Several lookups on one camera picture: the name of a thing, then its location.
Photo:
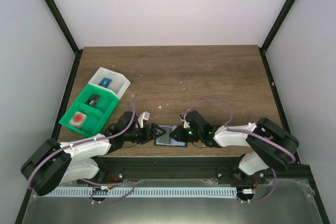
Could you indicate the green plastic bin middle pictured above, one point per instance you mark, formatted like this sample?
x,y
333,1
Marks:
x,y
106,105

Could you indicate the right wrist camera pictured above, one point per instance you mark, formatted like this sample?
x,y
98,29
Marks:
x,y
182,117

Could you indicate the green plastic bin front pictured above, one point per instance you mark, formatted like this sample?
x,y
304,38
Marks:
x,y
92,125

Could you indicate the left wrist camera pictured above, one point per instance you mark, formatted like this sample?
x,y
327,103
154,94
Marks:
x,y
143,118

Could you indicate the green plastic bin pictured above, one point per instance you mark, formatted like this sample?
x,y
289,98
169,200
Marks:
x,y
106,105
92,125

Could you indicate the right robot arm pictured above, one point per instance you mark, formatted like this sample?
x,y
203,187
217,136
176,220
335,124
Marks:
x,y
273,147

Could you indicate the light blue cable duct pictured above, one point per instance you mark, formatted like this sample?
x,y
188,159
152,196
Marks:
x,y
146,192

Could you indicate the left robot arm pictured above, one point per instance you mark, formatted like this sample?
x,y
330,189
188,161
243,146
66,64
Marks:
x,y
55,163

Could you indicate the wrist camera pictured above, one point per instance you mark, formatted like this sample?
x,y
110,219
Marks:
x,y
143,118
182,117

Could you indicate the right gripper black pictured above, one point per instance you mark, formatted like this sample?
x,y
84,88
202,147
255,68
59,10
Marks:
x,y
178,131

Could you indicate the red and white card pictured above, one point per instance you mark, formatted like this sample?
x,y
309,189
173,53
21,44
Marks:
x,y
78,119

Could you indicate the white plastic bin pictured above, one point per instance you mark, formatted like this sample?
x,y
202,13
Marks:
x,y
119,83

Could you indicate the dark card in bin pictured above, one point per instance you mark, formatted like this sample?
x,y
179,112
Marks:
x,y
93,100

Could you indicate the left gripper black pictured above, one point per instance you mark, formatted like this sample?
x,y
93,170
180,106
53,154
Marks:
x,y
147,135

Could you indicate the blue card in bin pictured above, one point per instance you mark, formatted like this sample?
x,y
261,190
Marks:
x,y
105,82

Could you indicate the black leather card holder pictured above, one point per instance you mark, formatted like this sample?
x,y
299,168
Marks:
x,y
166,140

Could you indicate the black aluminium frame rail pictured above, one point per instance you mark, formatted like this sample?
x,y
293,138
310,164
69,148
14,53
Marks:
x,y
224,170

